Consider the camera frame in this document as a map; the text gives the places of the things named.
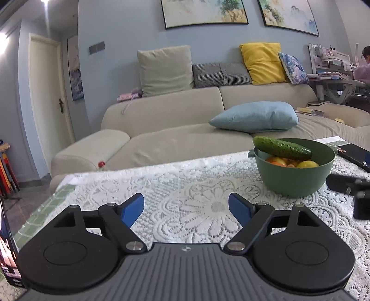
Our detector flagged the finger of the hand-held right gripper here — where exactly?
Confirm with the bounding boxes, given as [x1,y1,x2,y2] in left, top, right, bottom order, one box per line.
[353,191,370,220]
[326,173,370,195]

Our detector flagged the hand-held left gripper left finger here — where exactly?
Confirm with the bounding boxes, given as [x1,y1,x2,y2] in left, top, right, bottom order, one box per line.
[53,193,147,254]

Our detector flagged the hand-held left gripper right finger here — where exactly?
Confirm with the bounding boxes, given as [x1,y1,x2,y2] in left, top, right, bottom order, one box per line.
[224,193,318,254]

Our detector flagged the green bowl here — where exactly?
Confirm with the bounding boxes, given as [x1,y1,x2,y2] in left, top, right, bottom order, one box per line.
[248,138,339,199]

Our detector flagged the pile of mandarins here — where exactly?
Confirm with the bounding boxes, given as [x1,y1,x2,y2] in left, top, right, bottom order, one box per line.
[266,156,299,168]

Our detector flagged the green cucumber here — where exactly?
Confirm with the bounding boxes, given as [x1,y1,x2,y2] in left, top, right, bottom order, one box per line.
[253,136,313,160]

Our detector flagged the black notebook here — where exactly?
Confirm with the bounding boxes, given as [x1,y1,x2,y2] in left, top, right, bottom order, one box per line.
[337,143,370,171]

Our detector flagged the white lace tablecloth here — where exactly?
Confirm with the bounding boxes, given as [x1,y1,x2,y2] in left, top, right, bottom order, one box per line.
[17,152,370,301]

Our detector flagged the books with yellow cover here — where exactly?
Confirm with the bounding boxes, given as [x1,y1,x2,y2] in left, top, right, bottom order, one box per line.
[295,107,324,116]

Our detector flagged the light blue pillow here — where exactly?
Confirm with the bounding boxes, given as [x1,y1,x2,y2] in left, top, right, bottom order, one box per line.
[209,101,299,134]

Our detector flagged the beige sofa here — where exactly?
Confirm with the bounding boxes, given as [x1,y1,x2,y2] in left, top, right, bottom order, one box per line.
[49,85,370,194]

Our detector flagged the white cluttered desk shelf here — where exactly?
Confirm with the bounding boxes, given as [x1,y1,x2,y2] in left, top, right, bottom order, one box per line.
[308,43,352,77]

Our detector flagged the blue patterned pillow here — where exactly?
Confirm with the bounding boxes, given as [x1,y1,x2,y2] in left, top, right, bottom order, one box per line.
[278,52,310,85]

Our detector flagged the dark printed box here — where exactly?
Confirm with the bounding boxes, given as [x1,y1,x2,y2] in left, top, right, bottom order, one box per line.
[0,197,26,290]

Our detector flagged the red and yellow frames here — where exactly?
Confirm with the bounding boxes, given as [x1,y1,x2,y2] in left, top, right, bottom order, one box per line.
[0,140,21,197]

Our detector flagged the beige pillow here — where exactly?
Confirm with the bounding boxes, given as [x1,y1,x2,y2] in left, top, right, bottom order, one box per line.
[137,45,195,97]

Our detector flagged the yellow pillow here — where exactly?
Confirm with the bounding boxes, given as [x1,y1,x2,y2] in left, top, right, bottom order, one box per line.
[239,43,290,85]

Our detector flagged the cream door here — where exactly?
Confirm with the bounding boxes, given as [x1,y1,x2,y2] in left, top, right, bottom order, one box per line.
[29,33,76,145]

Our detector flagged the framed mountain painting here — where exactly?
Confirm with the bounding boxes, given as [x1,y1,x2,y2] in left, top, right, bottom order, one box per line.
[257,0,320,37]

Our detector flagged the framed tree painting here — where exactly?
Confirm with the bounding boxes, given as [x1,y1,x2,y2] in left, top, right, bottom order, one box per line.
[160,0,249,29]

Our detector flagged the white cable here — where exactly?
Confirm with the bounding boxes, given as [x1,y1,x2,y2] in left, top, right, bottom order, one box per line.
[123,95,136,113]

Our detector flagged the blue wall poster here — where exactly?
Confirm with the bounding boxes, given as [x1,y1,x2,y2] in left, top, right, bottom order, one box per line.
[67,35,85,102]

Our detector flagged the grey wall switch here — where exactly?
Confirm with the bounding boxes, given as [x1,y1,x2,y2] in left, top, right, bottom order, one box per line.
[89,41,105,55]

